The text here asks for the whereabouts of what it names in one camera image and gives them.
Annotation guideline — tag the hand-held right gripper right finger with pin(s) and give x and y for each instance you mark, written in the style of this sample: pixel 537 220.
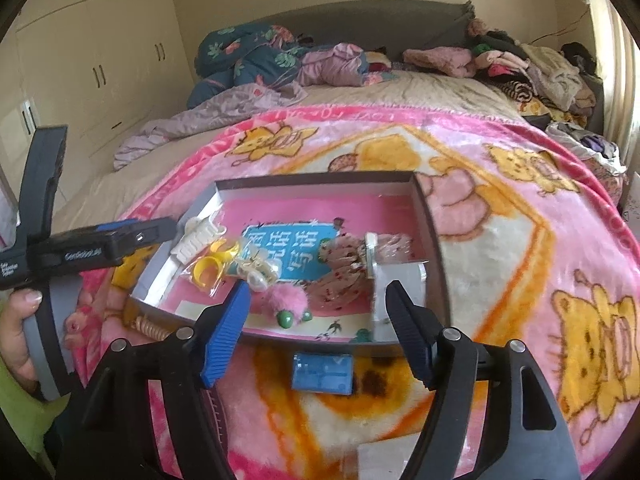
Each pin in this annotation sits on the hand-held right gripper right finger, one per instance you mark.
pixel 410 330

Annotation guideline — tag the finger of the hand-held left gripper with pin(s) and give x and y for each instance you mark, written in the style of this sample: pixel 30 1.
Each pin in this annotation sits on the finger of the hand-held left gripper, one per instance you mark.
pixel 117 225
pixel 150 237

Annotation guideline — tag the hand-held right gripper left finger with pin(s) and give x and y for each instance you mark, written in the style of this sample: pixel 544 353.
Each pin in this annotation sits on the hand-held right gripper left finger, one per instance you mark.
pixel 225 330

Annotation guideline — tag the cream hair claw clip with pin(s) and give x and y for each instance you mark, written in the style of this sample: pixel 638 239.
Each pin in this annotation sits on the cream hair claw clip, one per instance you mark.
pixel 195 242

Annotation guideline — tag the white earring card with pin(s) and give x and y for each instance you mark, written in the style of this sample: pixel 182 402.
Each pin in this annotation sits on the white earring card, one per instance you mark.
pixel 405 280

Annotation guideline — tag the pearl bow hair clip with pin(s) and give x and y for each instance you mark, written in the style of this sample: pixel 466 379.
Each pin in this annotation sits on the pearl bow hair clip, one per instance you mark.
pixel 257 280

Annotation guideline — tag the pink pompom earrings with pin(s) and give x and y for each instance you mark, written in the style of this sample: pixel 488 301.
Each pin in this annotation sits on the pink pompom earrings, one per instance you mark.
pixel 285 300

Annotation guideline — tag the brown ribbed hair clip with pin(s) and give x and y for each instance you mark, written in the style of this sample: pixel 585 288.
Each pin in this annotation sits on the brown ribbed hair clip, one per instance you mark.
pixel 149 328

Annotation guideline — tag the pink translucent hair bow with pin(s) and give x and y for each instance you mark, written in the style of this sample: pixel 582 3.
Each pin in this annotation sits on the pink translucent hair bow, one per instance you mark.
pixel 395 249

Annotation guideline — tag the silver hair clip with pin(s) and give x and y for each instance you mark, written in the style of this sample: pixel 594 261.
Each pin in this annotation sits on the silver hair clip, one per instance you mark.
pixel 371 255

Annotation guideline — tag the dark cardboard box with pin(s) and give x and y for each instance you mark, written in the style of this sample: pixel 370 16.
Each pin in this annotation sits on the dark cardboard box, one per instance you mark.
pixel 435 240

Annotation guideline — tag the brown floral scrunchie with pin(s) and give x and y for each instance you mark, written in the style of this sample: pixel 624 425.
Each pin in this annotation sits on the brown floral scrunchie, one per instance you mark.
pixel 340 265

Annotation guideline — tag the person's left forearm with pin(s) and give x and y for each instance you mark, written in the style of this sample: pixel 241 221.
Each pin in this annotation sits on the person's left forearm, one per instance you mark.
pixel 20 420

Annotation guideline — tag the person's left hand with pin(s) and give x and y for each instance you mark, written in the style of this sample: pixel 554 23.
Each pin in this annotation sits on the person's left hand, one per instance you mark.
pixel 15 330

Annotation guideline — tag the small blue box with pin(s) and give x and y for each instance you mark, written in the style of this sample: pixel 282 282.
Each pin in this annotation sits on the small blue box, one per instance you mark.
pixel 322 372

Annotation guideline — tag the printed pink blanket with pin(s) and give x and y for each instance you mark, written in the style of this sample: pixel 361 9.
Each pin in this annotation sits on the printed pink blanket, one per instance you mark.
pixel 500 260

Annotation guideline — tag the clear plastic bag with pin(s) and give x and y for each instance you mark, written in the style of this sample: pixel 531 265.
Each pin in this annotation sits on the clear plastic bag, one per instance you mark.
pixel 390 462

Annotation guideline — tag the lilac crumpled blanket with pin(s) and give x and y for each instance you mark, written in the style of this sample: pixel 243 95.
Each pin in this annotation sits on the lilac crumpled blanket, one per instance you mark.
pixel 225 105

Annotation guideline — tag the cream wardrobe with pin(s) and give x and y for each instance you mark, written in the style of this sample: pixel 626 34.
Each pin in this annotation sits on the cream wardrobe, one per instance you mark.
pixel 115 35

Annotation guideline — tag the dark blue floral quilt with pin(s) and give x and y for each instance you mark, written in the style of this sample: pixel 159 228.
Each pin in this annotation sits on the dark blue floral quilt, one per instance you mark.
pixel 250 60

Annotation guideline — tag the bed with beige sheet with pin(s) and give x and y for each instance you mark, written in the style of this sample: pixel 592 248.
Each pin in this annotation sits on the bed with beige sheet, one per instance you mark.
pixel 425 95

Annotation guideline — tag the lilac pink pajama garment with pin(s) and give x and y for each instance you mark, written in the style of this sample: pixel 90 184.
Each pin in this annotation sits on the lilac pink pajama garment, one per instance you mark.
pixel 335 65

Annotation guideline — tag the grey white crumpled cloth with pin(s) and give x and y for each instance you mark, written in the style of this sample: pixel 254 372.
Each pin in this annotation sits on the grey white crumpled cloth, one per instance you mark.
pixel 585 145

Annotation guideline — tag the pink folded garment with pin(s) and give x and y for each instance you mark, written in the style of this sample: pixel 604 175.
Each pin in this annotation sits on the pink folded garment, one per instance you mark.
pixel 440 60

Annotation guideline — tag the pile of mixed clothes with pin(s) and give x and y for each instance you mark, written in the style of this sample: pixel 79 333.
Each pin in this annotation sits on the pile of mixed clothes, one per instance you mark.
pixel 545 75

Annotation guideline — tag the grey headboard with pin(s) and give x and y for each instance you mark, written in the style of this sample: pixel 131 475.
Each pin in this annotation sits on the grey headboard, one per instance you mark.
pixel 375 25

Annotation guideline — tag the cream curtain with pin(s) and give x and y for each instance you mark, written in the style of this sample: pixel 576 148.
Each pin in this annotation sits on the cream curtain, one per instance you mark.
pixel 615 60

